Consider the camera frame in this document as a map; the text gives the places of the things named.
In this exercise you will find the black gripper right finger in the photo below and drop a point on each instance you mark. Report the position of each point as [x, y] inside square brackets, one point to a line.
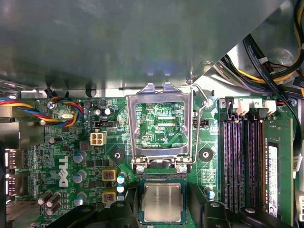
[213, 216]

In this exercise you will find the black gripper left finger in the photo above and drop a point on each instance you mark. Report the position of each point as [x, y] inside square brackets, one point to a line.
[123, 216]

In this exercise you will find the silver CPU chip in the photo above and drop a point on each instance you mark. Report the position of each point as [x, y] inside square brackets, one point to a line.
[164, 202]

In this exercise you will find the CPU socket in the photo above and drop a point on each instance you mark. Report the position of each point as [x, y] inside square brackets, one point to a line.
[164, 175]

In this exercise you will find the black RAM slot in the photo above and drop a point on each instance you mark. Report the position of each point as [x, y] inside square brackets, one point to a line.
[250, 166]
[238, 166]
[228, 166]

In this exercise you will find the green motherboard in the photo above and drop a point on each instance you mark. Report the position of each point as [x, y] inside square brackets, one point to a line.
[114, 133]

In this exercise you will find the green RAM stick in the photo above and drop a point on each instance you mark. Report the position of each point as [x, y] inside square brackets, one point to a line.
[283, 142]

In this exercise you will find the metal socket cover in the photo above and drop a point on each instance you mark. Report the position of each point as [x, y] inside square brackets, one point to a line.
[148, 93]

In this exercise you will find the black open PC case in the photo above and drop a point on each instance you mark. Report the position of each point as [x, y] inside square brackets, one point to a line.
[282, 57]

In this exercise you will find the grey power supply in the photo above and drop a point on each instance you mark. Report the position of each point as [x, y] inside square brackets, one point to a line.
[118, 35]

